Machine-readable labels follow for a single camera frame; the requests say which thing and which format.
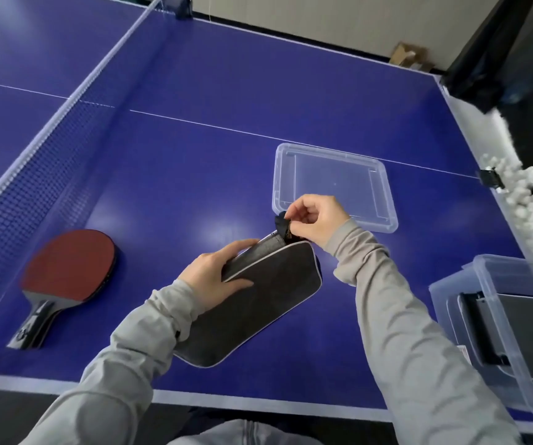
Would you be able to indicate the clear plastic lid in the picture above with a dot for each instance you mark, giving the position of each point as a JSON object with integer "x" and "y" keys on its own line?
{"x": 336, "y": 180}

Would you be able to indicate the red table tennis paddle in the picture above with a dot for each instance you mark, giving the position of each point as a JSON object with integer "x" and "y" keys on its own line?
{"x": 67, "y": 264}

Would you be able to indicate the black table edge clamp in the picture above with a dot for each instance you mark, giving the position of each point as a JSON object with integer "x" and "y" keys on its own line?
{"x": 490, "y": 178}

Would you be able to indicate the blue table tennis net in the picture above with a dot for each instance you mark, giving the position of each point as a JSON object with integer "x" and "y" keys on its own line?
{"x": 39, "y": 180}

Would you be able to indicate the person's right hand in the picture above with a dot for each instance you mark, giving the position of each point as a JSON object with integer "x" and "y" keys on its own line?
{"x": 331, "y": 217}

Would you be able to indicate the grey zip jacket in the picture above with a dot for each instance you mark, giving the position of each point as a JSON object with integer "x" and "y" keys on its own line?
{"x": 238, "y": 434}

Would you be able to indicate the brown cardboard box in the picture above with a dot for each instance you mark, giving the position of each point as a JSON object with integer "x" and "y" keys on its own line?
{"x": 407, "y": 55}

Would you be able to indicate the person's left hand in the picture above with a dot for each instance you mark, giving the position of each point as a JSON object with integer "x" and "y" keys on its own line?
{"x": 211, "y": 278}

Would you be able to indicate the clear plastic box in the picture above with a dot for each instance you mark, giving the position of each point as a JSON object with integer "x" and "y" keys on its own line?
{"x": 447, "y": 301}

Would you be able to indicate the person's left forearm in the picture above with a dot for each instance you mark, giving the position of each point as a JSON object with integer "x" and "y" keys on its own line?
{"x": 118, "y": 375}

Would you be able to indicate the person's right forearm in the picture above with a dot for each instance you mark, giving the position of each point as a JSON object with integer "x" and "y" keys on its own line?
{"x": 414, "y": 342}

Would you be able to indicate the black net post clamp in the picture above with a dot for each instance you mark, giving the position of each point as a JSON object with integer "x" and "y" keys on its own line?
{"x": 181, "y": 6}

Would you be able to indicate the white ball collection tray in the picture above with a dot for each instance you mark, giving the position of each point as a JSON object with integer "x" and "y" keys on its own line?
{"x": 470, "y": 120}

